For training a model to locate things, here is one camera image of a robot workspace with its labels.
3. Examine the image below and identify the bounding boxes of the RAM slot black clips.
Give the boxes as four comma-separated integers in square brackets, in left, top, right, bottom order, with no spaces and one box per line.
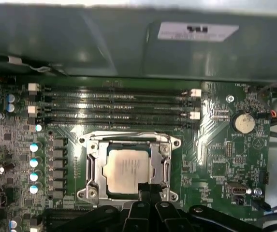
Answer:
[35,94,194,107]
[44,208,93,222]
[41,115,194,128]

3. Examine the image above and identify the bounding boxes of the CPU socket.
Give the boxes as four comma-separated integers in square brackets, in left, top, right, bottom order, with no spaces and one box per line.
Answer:
[76,130,182,208]

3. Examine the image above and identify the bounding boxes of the silver CPU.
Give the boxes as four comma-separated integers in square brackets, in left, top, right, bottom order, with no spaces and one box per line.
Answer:
[101,141,155,200]

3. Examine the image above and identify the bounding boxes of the metal socket cover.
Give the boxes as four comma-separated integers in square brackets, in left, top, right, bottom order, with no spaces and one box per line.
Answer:
[86,139,173,201]

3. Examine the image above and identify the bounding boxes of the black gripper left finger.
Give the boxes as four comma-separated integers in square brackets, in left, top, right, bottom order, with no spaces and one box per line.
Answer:
[80,183,151,232]

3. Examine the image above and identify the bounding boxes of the wire locking lever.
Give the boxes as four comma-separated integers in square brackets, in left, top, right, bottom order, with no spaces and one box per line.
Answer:
[79,130,181,145]

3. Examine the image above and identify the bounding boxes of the RAM slot white clips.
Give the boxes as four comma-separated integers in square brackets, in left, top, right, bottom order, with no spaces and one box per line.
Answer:
[28,105,201,121]
[28,83,202,98]

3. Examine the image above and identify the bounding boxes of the black wire red ring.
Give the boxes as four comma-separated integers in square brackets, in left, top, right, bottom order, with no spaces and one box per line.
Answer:
[256,108,277,121]

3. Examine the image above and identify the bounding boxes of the white sticker black print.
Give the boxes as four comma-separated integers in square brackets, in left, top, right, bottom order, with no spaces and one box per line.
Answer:
[157,21,240,44]

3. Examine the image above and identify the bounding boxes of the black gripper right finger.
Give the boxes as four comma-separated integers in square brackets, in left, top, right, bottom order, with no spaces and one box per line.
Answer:
[150,183,265,232]

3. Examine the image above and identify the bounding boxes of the green motherboard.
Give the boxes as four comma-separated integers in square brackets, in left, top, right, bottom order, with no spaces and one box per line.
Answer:
[0,73,274,232]

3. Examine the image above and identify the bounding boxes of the round coin battery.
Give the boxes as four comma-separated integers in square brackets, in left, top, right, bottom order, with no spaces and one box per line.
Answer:
[230,111,256,135]

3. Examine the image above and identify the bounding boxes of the black PC case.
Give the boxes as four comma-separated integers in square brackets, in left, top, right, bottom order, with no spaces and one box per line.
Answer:
[0,0,277,232]

